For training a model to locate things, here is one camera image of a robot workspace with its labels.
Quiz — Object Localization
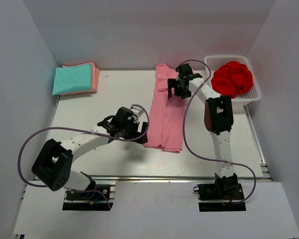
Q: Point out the white plastic basket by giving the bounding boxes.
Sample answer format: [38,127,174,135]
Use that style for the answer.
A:
[204,55,261,107]

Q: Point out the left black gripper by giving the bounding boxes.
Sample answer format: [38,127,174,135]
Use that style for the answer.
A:
[121,119,148,144]

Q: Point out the pink t shirt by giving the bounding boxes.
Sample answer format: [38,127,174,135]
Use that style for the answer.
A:
[144,64,185,153]

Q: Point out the red crumpled t shirt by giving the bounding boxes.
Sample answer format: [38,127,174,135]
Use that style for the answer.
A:
[211,61,254,99]

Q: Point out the folded salmon t shirt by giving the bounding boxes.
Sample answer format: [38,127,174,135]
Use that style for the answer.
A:
[62,62,99,95]

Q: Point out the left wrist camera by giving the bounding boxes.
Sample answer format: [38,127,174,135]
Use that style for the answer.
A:
[130,106,144,122]

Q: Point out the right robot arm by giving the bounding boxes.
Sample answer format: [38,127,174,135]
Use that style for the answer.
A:
[167,60,238,199]

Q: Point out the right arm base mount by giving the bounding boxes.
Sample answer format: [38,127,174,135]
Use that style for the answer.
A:
[193,174,246,212]

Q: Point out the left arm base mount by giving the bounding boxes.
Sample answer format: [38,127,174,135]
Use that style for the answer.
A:
[62,184,115,211]

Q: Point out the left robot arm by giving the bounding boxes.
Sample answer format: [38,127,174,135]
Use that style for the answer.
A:
[31,104,149,199]

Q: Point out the folded teal t shirt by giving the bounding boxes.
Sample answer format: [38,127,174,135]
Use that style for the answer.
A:
[52,64,92,96]

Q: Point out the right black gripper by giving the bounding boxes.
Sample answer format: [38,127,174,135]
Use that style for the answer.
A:
[167,78,192,99]

